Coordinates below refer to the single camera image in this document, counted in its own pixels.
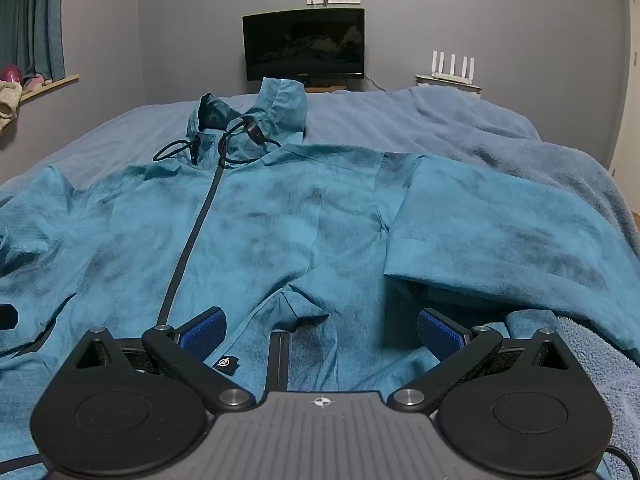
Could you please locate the black flat screen monitor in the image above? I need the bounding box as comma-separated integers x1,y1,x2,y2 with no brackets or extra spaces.
242,8,366,86

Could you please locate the beige cloth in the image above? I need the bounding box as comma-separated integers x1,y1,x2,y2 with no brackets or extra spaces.
0,81,24,137

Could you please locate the wooden windowsill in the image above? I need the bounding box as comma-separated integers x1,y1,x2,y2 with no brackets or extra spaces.
17,74,80,104

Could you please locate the teal hooded jacket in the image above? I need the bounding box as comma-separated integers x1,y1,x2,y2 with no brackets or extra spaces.
0,77,640,480

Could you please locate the white wardrobe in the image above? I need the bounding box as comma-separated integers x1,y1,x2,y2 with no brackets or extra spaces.
607,0,640,216

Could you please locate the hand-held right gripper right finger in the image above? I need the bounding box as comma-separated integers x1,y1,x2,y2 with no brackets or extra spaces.
391,307,571,414

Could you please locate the teal window curtain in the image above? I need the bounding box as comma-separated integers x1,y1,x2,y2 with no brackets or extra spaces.
0,0,67,81

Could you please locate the blue fleece blanket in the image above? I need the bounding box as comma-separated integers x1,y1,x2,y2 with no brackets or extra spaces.
0,85,640,480

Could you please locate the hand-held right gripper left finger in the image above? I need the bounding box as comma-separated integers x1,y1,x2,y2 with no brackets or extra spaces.
75,307,256,412

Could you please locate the white router with antennas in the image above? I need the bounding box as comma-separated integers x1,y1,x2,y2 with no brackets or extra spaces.
431,51,476,80

